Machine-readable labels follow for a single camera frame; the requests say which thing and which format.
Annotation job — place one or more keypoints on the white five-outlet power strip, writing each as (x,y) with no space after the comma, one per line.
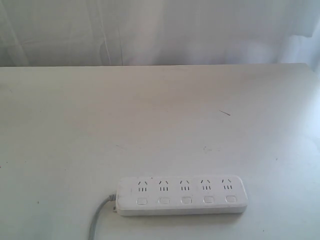
(180,195)

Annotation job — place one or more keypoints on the white sheer curtain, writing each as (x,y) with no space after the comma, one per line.
(159,32)

